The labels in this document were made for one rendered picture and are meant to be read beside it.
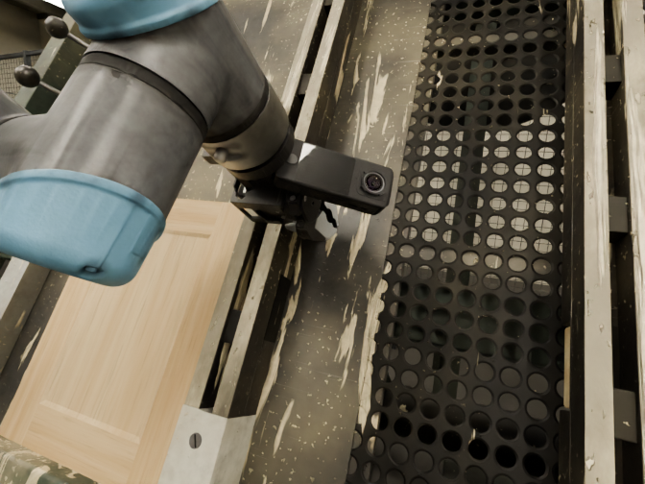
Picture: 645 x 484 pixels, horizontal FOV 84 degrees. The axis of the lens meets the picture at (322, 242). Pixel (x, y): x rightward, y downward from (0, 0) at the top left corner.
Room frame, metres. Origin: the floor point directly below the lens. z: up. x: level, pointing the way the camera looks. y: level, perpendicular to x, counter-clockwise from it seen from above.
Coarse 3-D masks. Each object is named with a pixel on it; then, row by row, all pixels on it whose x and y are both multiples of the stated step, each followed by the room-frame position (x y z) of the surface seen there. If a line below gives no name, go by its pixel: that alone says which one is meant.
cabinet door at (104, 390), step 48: (192, 240) 0.55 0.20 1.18; (96, 288) 0.55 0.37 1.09; (144, 288) 0.53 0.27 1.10; (192, 288) 0.50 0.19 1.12; (48, 336) 0.53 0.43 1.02; (96, 336) 0.51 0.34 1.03; (144, 336) 0.48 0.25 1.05; (192, 336) 0.46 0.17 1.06; (48, 384) 0.48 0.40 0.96; (96, 384) 0.47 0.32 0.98; (144, 384) 0.45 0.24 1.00; (0, 432) 0.46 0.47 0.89; (48, 432) 0.44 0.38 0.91; (96, 432) 0.42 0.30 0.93; (144, 432) 0.41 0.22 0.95; (96, 480) 0.39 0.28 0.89; (144, 480) 0.38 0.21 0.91
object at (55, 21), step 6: (48, 18) 0.73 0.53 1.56; (54, 18) 0.73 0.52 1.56; (60, 18) 0.75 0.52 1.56; (48, 24) 0.73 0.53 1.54; (54, 24) 0.73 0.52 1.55; (60, 24) 0.74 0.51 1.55; (66, 24) 0.75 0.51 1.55; (48, 30) 0.73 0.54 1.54; (54, 30) 0.73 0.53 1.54; (60, 30) 0.74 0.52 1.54; (66, 30) 0.75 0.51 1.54; (54, 36) 0.74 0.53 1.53; (60, 36) 0.75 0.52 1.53; (72, 36) 0.76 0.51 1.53; (78, 42) 0.77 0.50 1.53; (84, 42) 0.77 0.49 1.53
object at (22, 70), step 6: (18, 66) 0.68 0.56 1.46; (24, 66) 0.68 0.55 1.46; (30, 66) 0.69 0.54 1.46; (18, 72) 0.67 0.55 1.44; (24, 72) 0.68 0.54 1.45; (30, 72) 0.68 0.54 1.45; (36, 72) 0.69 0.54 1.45; (18, 78) 0.67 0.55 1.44; (24, 78) 0.68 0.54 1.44; (30, 78) 0.68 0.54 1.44; (36, 78) 0.69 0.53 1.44; (24, 84) 0.68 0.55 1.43; (30, 84) 0.68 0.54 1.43; (36, 84) 0.69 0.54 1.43; (42, 84) 0.70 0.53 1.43; (48, 90) 0.71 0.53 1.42; (54, 90) 0.71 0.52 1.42
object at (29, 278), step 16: (16, 272) 0.59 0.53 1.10; (32, 272) 0.60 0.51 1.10; (48, 272) 0.62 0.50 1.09; (0, 288) 0.58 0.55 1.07; (16, 288) 0.57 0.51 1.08; (32, 288) 0.60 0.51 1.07; (0, 304) 0.56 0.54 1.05; (16, 304) 0.57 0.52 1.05; (32, 304) 0.59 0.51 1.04; (0, 320) 0.55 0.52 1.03; (16, 320) 0.57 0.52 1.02; (0, 336) 0.55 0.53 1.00; (16, 336) 0.57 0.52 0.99; (0, 352) 0.54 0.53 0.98; (0, 368) 0.54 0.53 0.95
